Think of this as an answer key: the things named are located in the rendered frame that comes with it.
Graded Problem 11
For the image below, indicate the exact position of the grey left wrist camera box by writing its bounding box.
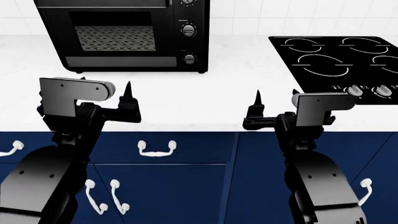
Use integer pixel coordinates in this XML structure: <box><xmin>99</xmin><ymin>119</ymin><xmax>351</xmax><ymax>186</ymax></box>
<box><xmin>39</xmin><ymin>77</ymin><xmax>117</xmax><ymax>118</ymax></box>

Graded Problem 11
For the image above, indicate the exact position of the navy blue cabinet door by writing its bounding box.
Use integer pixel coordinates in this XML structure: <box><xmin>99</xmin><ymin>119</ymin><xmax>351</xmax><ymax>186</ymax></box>
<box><xmin>92</xmin><ymin>163</ymin><xmax>230</xmax><ymax>224</ymax></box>

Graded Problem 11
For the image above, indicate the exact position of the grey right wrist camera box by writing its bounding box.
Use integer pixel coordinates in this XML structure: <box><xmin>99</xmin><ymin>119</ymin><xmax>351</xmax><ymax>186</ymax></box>
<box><xmin>290</xmin><ymin>91</ymin><xmax>358</xmax><ymax>127</ymax></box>

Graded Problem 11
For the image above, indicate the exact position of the navy blue drawer front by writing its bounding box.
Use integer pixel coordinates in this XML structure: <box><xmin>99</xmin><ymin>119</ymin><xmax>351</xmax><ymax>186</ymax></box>
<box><xmin>89</xmin><ymin>131</ymin><xmax>240</xmax><ymax>164</ymax></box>

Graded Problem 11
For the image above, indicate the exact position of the black toaster oven body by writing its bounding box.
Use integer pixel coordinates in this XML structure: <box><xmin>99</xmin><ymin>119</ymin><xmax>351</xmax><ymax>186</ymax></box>
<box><xmin>32</xmin><ymin>0</ymin><xmax>211</xmax><ymax>75</ymax></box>

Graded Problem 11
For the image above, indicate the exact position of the grey cooktop knob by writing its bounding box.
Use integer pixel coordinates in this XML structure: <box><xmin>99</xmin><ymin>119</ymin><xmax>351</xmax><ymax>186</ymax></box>
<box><xmin>373</xmin><ymin>84</ymin><xmax>392</xmax><ymax>97</ymax></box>
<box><xmin>344</xmin><ymin>84</ymin><xmax>365</xmax><ymax>97</ymax></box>

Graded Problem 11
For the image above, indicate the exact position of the patterned metal oven rack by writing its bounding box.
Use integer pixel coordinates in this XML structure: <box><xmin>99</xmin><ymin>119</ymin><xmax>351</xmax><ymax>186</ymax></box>
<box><xmin>73</xmin><ymin>25</ymin><xmax>157</xmax><ymax>53</ymax></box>

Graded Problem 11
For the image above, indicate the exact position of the white curved cabinet handle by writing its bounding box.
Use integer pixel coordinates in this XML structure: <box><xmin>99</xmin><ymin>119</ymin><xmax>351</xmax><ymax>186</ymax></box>
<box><xmin>84</xmin><ymin>179</ymin><xmax>109</xmax><ymax>215</ymax></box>
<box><xmin>0</xmin><ymin>140</ymin><xmax>25</xmax><ymax>158</ymax></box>
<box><xmin>109</xmin><ymin>179</ymin><xmax>131</xmax><ymax>215</ymax></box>
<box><xmin>137</xmin><ymin>139</ymin><xmax>178</xmax><ymax>158</ymax></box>
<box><xmin>357</xmin><ymin>177</ymin><xmax>373</xmax><ymax>207</ymax></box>

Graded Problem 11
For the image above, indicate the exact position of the black glass four-burner cooktop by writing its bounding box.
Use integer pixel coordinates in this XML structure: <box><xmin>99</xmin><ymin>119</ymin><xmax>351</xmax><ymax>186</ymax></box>
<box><xmin>267</xmin><ymin>35</ymin><xmax>398</xmax><ymax>106</ymax></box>

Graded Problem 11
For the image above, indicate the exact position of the grey oven door handle bar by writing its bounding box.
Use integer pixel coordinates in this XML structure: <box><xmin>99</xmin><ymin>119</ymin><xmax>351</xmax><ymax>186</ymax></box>
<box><xmin>32</xmin><ymin>0</ymin><xmax>173</xmax><ymax>9</ymax></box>

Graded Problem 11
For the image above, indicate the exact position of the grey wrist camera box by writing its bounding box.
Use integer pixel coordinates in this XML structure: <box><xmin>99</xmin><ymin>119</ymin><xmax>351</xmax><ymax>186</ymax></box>
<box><xmin>290</xmin><ymin>91</ymin><xmax>358</xmax><ymax>127</ymax></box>
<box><xmin>39</xmin><ymin>77</ymin><xmax>117</xmax><ymax>118</ymax></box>

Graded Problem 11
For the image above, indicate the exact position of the black glass toaster oven door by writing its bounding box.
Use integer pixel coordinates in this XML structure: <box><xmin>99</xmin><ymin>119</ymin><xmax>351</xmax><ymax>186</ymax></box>
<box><xmin>36</xmin><ymin>6</ymin><xmax>180</xmax><ymax>69</ymax></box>

